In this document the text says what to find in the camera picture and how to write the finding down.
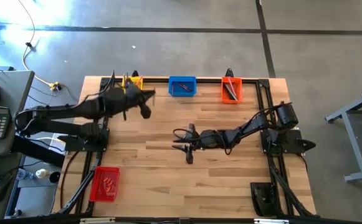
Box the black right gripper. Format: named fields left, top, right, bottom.
left=171, top=123, right=205, bottom=165

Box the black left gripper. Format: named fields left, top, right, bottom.
left=123, top=84, right=156, bottom=119

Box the pink pen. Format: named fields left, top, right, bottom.
left=227, top=77, right=237, bottom=94

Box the yellow plastic bin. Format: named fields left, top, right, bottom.
left=120, top=76, right=144, bottom=94

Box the blue plastic bin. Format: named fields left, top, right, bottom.
left=168, top=76, right=197, bottom=97

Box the orange plastic bin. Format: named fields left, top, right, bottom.
left=221, top=77, right=243, bottom=105

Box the red plastic bin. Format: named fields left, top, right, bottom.
left=89, top=166, right=120, bottom=203

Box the black plastic cradle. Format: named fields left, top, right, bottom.
left=250, top=182, right=278, bottom=217

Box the grey desk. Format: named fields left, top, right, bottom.
left=0, top=70, right=35, bottom=156

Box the clear water bottle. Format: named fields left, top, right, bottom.
left=16, top=169, right=34, bottom=181

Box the black computer mouse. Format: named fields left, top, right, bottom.
left=0, top=172, right=13, bottom=203

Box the white floor cable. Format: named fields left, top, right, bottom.
left=17, top=0, right=54, bottom=87

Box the silver aluminium bracket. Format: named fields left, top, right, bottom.
left=80, top=217, right=116, bottom=224
left=254, top=218, right=290, bottom=224

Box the black power cable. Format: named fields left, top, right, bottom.
left=60, top=151, right=80, bottom=209

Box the blue-grey metal cart frame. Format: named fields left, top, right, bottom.
left=325, top=88, right=362, bottom=183

